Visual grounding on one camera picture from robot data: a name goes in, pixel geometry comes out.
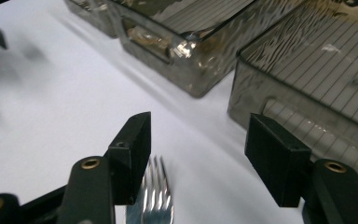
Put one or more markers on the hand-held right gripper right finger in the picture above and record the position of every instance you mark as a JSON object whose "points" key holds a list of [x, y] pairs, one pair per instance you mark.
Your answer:
{"points": [[276, 161]]}

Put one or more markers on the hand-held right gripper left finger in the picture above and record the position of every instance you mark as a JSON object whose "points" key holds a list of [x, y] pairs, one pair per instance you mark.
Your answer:
{"points": [[132, 158]]}

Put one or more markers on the metal fork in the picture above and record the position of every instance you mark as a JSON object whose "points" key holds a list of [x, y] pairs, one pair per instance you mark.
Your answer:
{"points": [[155, 205]]}

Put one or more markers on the smoky transparent plastic bin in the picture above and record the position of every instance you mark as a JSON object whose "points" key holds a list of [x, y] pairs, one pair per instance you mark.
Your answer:
{"points": [[261, 93], [96, 18], [180, 71]]}

